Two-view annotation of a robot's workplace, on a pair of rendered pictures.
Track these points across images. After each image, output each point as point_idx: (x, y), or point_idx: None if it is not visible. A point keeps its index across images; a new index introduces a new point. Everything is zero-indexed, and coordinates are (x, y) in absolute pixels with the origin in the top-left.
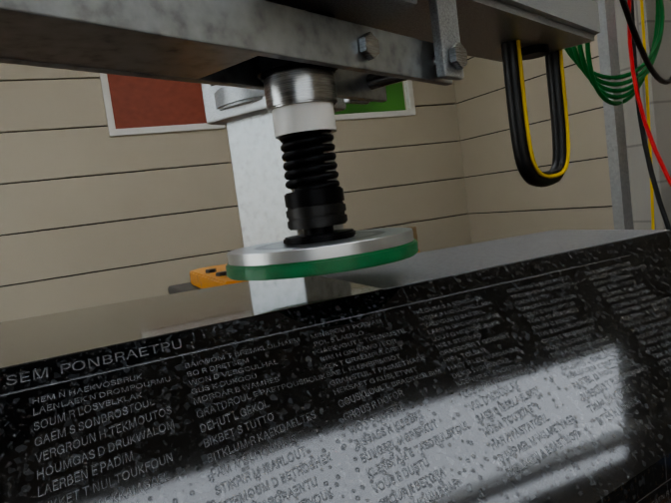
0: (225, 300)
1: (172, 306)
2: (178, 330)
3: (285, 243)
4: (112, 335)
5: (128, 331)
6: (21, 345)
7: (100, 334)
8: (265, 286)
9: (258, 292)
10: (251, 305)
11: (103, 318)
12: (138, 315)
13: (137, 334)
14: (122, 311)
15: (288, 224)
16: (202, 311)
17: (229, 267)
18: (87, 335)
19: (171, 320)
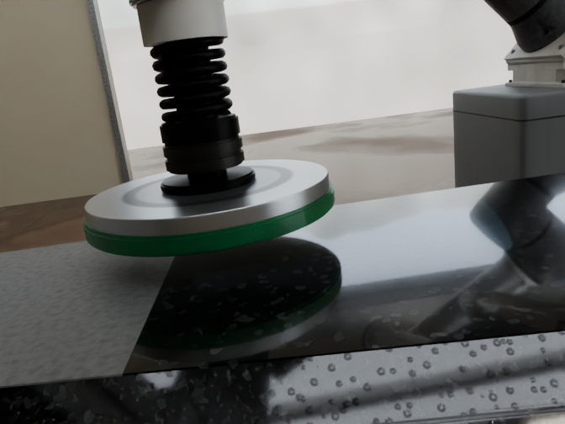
0: (344, 247)
1: (424, 251)
2: (388, 198)
3: (255, 174)
4: (454, 200)
5: (441, 204)
6: (558, 200)
7: (472, 204)
8: (268, 286)
9: (293, 261)
10: (318, 225)
11: (525, 240)
12: (463, 235)
13: (426, 198)
14: (517, 257)
15: (243, 153)
16: (372, 225)
17: (330, 182)
18: (488, 204)
19: (403, 214)
